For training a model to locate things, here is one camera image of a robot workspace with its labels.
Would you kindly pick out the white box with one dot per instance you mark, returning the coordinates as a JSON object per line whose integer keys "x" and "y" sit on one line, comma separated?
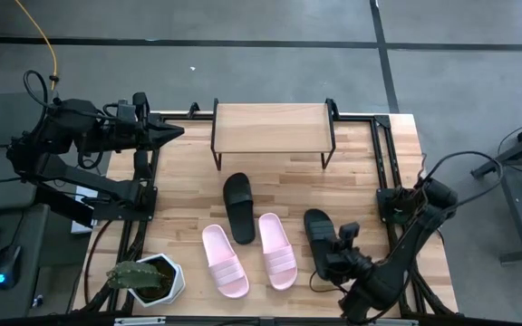
{"x": 82, "y": 194}

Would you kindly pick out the black rubber slide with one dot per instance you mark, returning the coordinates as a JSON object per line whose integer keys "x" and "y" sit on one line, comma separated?
{"x": 239, "y": 208}
{"x": 317, "y": 226}

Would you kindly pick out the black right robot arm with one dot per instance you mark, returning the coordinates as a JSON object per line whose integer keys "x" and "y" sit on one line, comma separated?
{"x": 406, "y": 244}

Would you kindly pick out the white hexagonal plant pot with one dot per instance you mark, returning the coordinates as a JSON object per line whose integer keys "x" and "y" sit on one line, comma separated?
{"x": 176, "y": 280}

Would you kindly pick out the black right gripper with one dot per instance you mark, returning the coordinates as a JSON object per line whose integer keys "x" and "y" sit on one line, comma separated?
{"x": 349, "y": 265}

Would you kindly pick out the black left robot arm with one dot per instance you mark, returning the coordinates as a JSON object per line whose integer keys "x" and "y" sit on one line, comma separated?
{"x": 84, "y": 179}

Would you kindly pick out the black computer mouse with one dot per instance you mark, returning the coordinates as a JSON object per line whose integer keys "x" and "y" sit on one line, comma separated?
{"x": 7, "y": 267}

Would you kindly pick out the wooden shelf with black frame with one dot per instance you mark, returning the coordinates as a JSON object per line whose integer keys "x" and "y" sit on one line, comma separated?
{"x": 272, "y": 129}

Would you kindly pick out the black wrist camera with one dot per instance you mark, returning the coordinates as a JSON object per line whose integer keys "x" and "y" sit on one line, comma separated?
{"x": 127, "y": 111}
{"x": 349, "y": 233}

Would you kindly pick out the silver frame bracket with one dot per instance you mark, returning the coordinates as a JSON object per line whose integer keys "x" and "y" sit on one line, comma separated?
{"x": 392, "y": 323}
{"x": 138, "y": 321}

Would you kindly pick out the pink rubber slide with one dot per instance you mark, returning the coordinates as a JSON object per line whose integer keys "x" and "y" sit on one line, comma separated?
{"x": 277, "y": 253}
{"x": 225, "y": 262}

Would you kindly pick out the green cactus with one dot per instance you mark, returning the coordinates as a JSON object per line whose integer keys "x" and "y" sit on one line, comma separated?
{"x": 134, "y": 275}

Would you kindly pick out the black metal stand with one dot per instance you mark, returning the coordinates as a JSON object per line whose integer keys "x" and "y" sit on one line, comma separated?
{"x": 521, "y": 149}

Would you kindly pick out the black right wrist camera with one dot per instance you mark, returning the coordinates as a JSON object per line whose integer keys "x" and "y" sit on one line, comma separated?
{"x": 349, "y": 233}

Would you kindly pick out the small black clamp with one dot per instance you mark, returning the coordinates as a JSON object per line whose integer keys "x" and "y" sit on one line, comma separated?
{"x": 193, "y": 110}

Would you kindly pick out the grey desk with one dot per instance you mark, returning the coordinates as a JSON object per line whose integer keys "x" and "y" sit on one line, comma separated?
{"x": 7, "y": 303}

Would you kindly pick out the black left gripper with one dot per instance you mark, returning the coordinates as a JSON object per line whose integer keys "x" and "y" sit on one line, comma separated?
{"x": 138, "y": 133}

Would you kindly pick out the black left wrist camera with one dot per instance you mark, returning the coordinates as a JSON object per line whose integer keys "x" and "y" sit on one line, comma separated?
{"x": 127, "y": 111}

